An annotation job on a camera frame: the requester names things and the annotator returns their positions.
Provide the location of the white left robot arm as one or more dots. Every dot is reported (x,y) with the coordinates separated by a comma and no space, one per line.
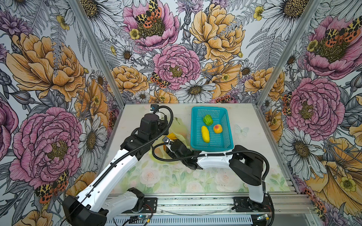
(130,152)

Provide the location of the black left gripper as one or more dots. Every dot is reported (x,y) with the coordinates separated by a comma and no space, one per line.
(164,125)

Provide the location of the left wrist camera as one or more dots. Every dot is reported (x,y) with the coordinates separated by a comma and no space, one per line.
(153,107)

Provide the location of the yellow toy banana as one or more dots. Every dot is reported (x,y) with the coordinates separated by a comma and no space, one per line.
(205,134)

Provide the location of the white vented cable duct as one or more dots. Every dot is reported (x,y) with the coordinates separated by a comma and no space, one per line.
(206,220)

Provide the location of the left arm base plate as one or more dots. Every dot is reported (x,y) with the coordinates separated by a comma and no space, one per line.
(149,206)

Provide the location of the green toy pepper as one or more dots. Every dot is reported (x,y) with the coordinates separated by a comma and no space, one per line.
(208,120)

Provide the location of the teal plastic mesh basket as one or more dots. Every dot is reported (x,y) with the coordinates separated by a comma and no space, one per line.
(218,142)

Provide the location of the aluminium frame corner post left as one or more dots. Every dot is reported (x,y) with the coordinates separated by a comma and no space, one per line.
(93,42)

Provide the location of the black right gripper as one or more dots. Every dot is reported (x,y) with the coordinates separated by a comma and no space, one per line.
(169,151)

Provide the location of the orange toy fruit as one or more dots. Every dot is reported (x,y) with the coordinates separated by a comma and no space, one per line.
(172,136)

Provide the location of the aluminium front rail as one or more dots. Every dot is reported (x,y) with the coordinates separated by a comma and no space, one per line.
(197,204)

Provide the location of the aluminium frame corner post right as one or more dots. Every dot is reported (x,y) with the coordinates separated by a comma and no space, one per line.
(310,10)

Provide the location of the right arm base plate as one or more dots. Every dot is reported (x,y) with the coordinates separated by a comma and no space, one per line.
(244,204)

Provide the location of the aluminium frame corner post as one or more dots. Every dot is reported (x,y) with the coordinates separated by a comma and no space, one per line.
(93,42)
(310,10)

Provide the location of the yellow pink toy peach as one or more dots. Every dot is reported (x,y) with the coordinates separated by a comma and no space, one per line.
(218,129)

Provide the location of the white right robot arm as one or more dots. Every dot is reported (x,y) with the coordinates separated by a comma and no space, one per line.
(250,166)

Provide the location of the yellow-green plastic bag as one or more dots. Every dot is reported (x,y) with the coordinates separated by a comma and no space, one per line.
(159,151)

